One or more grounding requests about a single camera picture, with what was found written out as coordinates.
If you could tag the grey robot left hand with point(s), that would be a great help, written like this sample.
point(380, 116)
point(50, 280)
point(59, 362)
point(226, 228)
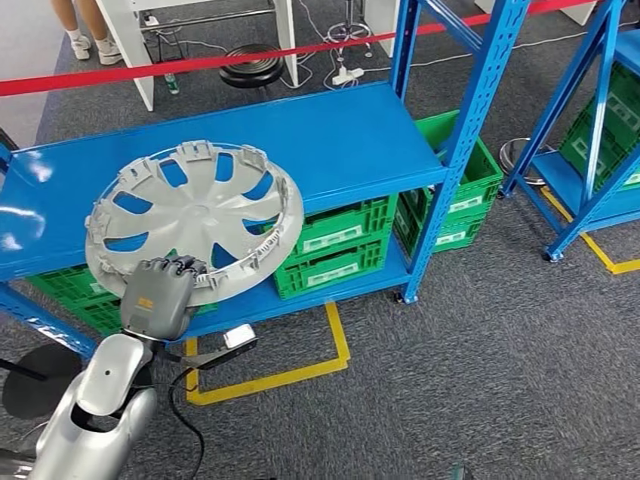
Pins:
point(155, 301)

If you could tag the grey plastic wheel hubcap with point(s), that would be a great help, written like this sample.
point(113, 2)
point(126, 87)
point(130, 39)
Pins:
point(195, 212)

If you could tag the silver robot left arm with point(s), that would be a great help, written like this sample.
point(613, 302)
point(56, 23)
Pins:
point(110, 371)

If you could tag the blue metal shelf rack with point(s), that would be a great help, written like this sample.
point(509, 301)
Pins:
point(555, 172)
point(324, 146)

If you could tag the green plastic crate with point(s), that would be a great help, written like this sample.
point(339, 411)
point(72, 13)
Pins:
point(450, 238)
point(65, 285)
point(100, 321)
point(330, 272)
point(480, 179)
point(620, 119)
point(345, 235)

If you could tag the small green label bottle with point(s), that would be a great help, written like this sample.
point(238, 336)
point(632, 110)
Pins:
point(172, 84)

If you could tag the red barrier tape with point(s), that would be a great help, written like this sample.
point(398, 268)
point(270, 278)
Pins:
point(150, 69)

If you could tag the person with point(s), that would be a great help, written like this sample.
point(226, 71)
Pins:
point(80, 46)

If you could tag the white power strip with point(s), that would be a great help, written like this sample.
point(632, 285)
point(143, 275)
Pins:
point(347, 76)

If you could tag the chrome barrier stanchion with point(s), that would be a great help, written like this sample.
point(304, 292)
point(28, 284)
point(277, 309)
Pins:
point(515, 156)

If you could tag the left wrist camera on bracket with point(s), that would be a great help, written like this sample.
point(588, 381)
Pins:
point(240, 336)

